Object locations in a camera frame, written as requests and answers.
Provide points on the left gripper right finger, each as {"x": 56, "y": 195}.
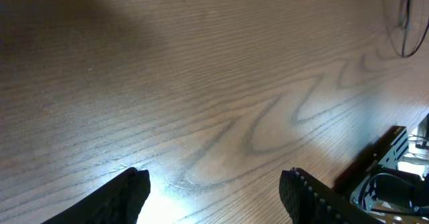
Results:
{"x": 309, "y": 201}

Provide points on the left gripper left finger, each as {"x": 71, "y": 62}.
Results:
{"x": 118, "y": 201}

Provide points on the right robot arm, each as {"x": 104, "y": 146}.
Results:
{"x": 406, "y": 190}

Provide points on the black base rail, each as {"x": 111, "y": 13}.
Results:
{"x": 386, "y": 152}

